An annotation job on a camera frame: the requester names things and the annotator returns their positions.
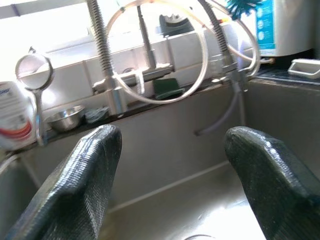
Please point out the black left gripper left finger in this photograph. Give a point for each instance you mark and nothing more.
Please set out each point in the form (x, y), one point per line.
(75, 187)

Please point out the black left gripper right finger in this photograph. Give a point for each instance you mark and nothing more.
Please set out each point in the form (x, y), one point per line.
(275, 187)

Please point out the stainless steel kitchen sink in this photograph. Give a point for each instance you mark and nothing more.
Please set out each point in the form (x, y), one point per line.
(175, 155)

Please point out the small steel condiment bowl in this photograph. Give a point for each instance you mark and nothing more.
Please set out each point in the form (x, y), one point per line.
(66, 118)

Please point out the grey dish cloth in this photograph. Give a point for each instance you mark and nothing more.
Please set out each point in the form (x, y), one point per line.
(96, 115)

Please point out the white red pump soap bottle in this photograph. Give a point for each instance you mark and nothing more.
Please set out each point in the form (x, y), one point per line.
(15, 112)

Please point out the round metal mesh strainer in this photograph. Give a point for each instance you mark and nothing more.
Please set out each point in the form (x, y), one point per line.
(35, 72)

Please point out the white plastic soap tray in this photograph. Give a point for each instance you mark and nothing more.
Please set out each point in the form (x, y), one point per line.
(303, 65)

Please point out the green scrub sponge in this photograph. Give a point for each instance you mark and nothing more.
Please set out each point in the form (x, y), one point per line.
(166, 87)

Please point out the steel faucet column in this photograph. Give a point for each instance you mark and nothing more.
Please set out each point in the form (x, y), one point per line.
(149, 52)

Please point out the white water purifier blue label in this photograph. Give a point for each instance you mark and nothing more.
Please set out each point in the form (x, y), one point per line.
(287, 25)

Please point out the blue bottle brush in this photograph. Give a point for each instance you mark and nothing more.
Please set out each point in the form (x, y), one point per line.
(240, 7)

